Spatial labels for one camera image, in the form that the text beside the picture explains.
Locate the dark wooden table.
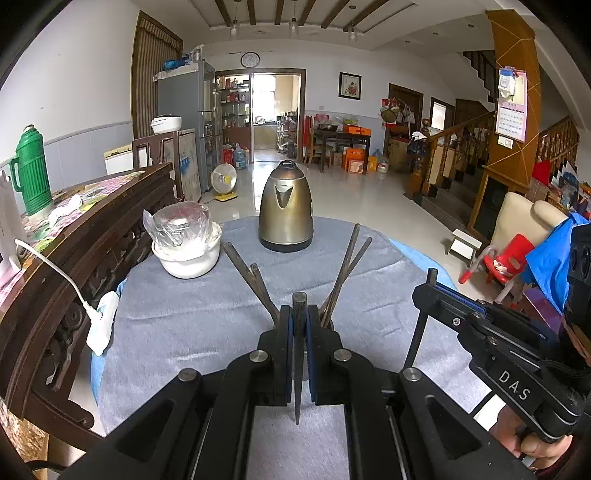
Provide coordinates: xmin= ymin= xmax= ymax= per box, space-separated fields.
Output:
xmin=311 ymin=128 xmax=372 ymax=171

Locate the carved dark wooden cabinet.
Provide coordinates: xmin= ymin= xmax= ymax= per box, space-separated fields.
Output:
xmin=0 ymin=162 xmax=178 ymax=430

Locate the crumpled white tissue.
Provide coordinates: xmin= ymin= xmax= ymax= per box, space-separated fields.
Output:
xmin=46 ymin=194 xmax=84 ymax=224

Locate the wooden chair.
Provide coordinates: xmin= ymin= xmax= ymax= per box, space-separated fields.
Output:
xmin=132 ymin=131 xmax=183 ymax=204

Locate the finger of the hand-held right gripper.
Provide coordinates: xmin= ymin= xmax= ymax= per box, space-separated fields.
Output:
xmin=435 ymin=282 xmax=491 ymax=309
xmin=412 ymin=282 xmax=497 ymax=330

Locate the beige chair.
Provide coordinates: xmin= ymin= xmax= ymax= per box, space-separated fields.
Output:
xmin=489 ymin=191 xmax=571 ymax=268

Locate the wall calendar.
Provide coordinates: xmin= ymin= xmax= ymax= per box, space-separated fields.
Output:
xmin=496 ymin=67 xmax=528 ymax=143

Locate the white step stool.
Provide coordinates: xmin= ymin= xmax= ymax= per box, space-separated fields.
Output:
xmin=445 ymin=227 xmax=481 ymax=267

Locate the white power plug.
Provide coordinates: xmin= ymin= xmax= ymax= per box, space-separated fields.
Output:
xmin=86 ymin=292 xmax=121 ymax=356

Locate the wooden pillar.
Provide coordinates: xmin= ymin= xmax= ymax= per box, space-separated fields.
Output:
xmin=466 ymin=9 xmax=543 ymax=241

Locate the clear plastic bag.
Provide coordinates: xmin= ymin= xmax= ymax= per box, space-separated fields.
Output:
xmin=143 ymin=203 xmax=222 ymax=259

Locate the red plastic chair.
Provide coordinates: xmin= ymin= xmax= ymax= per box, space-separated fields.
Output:
xmin=459 ymin=233 xmax=536 ymax=301

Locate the green thermos flask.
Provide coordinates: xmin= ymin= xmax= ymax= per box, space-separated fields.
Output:
xmin=9 ymin=124 xmax=54 ymax=217

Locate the bronze electric kettle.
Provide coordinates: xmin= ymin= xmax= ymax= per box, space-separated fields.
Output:
xmin=257 ymin=160 xmax=315 ymax=252

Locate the round electric fan heater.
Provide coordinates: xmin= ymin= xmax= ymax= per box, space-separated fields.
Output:
xmin=211 ymin=163 xmax=238 ymax=202

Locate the white bowl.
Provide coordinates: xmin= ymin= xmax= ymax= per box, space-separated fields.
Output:
xmin=151 ymin=222 xmax=223 ymax=280

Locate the small white chest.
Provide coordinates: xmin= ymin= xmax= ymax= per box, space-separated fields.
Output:
xmin=104 ymin=144 xmax=134 ymax=175

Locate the white box with blue print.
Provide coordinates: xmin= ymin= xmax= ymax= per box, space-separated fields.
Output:
xmin=178 ymin=129 xmax=204 ymax=201

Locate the person's right hand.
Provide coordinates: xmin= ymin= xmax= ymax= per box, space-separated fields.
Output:
xmin=489 ymin=406 xmax=573 ymax=472

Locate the framed wall picture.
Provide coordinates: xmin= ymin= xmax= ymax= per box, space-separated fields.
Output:
xmin=338 ymin=72 xmax=362 ymax=99

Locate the wooden stair railing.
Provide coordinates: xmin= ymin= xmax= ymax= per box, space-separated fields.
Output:
xmin=422 ymin=111 xmax=497 ymax=195

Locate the pink checkered cloth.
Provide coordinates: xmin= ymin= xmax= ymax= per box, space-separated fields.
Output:
xmin=18 ymin=170 xmax=146 ymax=241

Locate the white cable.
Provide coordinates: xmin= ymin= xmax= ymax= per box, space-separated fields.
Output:
xmin=15 ymin=239 xmax=95 ymax=317

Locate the grey refrigerator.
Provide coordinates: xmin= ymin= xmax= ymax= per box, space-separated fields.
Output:
xmin=157 ymin=60 xmax=218 ymax=195

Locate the brown striped door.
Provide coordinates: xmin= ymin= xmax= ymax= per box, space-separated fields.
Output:
xmin=130 ymin=11 xmax=184 ymax=139

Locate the white rice cooker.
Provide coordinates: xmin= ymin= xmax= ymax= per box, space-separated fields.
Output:
xmin=151 ymin=115 xmax=183 ymax=134

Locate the grey tablecloth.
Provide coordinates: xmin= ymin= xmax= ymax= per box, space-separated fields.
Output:
xmin=95 ymin=216 xmax=509 ymax=437

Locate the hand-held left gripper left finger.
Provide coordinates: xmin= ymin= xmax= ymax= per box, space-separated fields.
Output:
xmin=60 ymin=305 xmax=294 ymax=480

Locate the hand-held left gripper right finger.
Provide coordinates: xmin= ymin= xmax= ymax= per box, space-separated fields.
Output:
xmin=307 ymin=305 xmax=532 ymax=480

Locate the orange box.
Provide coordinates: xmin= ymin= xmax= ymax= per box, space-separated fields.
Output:
xmin=344 ymin=148 xmax=369 ymax=175

